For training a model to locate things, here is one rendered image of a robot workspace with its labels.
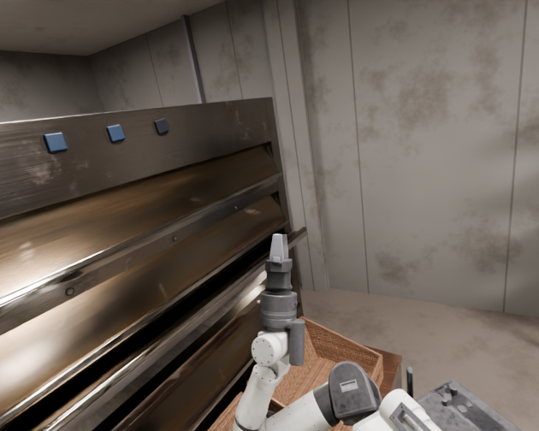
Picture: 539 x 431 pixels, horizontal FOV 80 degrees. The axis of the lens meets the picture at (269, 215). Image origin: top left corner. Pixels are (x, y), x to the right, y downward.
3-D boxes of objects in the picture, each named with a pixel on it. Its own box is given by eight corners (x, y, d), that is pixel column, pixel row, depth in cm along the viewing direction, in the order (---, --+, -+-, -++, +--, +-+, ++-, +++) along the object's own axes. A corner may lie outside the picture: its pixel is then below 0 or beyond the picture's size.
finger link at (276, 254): (284, 233, 73) (283, 262, 73) (270, 233, 74) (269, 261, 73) (283, 233, 71) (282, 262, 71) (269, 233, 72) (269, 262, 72)
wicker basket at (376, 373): (253, 426, 160) (243, 382, 151) (305, 351, 203) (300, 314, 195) (347, 475, 132) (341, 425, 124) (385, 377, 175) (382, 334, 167)
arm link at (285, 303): (299, 258, 83) (299, 305, 83) (263, 256, 85) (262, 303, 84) (296, 262, 71) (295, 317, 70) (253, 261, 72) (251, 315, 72)
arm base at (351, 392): (333, 394, 89) (365, 369, 89) (362, 443, 80) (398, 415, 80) (314, 380, 79) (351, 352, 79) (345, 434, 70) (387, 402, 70)
